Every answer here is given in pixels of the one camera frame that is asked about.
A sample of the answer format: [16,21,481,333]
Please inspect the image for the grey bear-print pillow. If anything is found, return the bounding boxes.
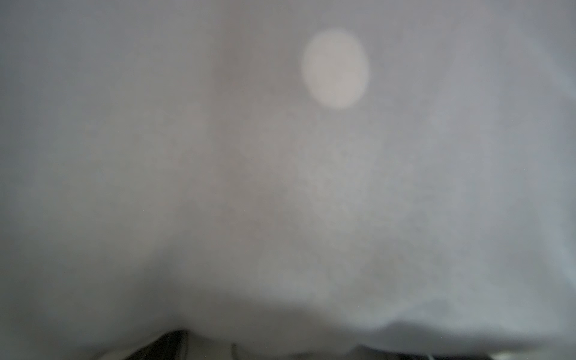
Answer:
[1,1,575,359]

